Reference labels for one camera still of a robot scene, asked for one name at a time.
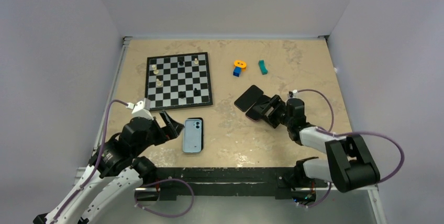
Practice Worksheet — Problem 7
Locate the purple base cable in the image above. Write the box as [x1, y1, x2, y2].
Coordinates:
[134, 177, 195, 218]

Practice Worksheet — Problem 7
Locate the orange ring block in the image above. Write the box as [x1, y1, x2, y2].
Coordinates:
[234, 60, 247, 69]

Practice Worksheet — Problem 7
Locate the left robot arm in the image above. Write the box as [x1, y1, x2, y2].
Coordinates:
[33, 111, 184, 223]

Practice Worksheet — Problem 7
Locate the blue cube block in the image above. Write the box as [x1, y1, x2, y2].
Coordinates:
[233, 66, 242, 77]

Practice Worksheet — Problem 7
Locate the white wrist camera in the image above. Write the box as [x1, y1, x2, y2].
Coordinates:
[288, 89, 298, 99]
[126, 98, 153, 120]

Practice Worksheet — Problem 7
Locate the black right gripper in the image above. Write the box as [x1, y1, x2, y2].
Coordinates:
[253, 94, 293, 128]

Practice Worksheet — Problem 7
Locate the teal curved block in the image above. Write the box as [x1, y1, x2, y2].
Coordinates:
[258, 60, 268, 75]

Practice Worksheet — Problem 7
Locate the black chess piece near left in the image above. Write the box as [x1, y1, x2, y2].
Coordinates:
[178, 91, 186, 98]

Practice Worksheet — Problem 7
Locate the black chess piece near right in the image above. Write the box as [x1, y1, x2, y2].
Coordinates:
[193, 88, 201, 96]

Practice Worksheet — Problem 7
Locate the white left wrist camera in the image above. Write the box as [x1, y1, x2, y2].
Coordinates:
[126, 98, 153, 120]

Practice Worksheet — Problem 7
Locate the white chess piece tall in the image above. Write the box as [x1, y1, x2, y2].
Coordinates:
[151, 64, 159, 75]

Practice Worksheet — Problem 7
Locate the light blue phone case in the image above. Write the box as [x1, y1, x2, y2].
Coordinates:
[182, 118, 203, 154]

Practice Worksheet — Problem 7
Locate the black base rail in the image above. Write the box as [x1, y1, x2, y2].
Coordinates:
[135, 167, 328, 202]

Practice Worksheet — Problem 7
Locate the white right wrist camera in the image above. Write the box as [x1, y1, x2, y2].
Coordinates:
[288, 89, 298, 99]

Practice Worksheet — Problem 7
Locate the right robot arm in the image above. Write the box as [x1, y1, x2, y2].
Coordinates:
[251, 95, 381, 193]

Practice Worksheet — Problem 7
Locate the black smartphone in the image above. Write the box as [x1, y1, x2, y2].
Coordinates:
[234, 85, 264, 112]

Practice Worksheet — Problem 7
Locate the black white chessboard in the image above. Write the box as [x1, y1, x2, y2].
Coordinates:
[145, 52, 214, 111]

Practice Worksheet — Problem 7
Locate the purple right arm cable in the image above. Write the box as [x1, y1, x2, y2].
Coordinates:
[295, 88, 405, 185]

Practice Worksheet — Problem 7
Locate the phone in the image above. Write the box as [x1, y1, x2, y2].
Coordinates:
[245, 95, 270, 122]

